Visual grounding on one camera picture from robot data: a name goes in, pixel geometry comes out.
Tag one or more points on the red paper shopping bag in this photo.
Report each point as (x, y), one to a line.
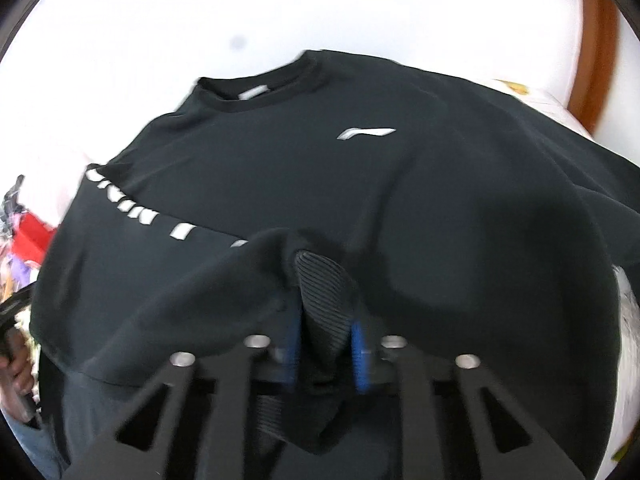
(32, 238)

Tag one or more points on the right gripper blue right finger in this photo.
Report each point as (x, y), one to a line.
(361, 357)

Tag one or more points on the black sweatshirt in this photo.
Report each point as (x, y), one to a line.
(474, 238)

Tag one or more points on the fruit print tablecloth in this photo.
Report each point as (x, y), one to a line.
(625, 423)

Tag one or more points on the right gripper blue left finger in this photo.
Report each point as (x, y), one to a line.
(291, 348)

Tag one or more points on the brown wooden door frame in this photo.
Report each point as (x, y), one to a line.
(596, 62)

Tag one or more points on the person's left hand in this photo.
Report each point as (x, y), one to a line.
(17, 380)

